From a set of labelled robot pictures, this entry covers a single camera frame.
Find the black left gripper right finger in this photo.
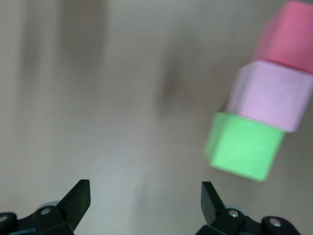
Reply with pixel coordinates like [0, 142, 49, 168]
[195, 181, 303, 235]

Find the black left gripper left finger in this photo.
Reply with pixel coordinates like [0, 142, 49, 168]
[0, 179, 91, 235]

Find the green foam block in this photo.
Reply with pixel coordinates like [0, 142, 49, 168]
[203, 111, 286, 182]

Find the pink foam block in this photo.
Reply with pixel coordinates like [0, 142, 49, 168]
[225, 60, 313, 133]

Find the red foam block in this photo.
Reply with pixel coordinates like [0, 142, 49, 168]
[253, 0, 313, 74]

